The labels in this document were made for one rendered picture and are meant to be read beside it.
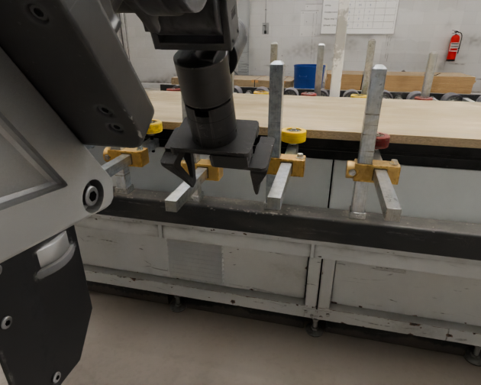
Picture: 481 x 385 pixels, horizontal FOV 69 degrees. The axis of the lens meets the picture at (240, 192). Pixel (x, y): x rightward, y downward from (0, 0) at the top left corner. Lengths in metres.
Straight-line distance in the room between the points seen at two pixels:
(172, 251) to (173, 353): 0.41
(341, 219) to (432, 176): 0.37
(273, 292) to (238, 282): 0.16
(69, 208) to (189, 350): 1.46
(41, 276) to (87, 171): 0.18
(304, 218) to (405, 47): 7.33
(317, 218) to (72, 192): 0.92
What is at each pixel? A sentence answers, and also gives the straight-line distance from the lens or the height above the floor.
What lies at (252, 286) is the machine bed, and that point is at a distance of 1.58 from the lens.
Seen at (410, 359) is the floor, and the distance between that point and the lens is 1.70.
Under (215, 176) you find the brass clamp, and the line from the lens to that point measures 1.07.
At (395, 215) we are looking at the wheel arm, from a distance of 0.80.
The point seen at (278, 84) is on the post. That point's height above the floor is 1.07.
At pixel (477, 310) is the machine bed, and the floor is 0.24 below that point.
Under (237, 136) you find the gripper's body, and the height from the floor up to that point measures 1.07.
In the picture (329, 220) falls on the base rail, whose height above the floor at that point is 0.70.
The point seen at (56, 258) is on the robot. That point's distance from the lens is 0.35.
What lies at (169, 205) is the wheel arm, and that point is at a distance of 0.87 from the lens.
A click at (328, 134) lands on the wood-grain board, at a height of 0.89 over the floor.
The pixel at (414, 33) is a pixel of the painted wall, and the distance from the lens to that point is 8.25.
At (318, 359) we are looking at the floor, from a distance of 1.59.
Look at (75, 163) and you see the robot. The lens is 0.17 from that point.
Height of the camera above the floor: 1.19
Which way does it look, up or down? 24 degrees down
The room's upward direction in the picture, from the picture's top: straight up
